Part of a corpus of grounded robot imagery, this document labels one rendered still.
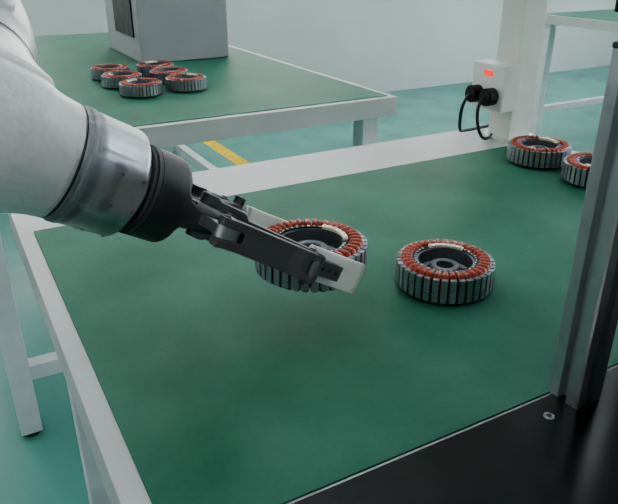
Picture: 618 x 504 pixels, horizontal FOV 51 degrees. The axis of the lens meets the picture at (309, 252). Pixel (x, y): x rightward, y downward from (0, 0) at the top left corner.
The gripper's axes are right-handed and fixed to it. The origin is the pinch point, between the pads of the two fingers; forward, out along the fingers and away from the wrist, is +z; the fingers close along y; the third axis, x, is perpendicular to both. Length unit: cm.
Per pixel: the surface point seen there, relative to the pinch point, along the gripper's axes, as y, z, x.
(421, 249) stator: -1.8, 17.5, 4.7
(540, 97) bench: -209, 301, 113
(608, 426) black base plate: 28.6, 10.9, -0.9
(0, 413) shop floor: -110, 23, -83
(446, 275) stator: 5.1, 14.9, 3.5
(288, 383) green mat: 7.6, -2.1, -11.0
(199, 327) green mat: -5.8, -4.2, -12.2
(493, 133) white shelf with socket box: -40, 67, 31
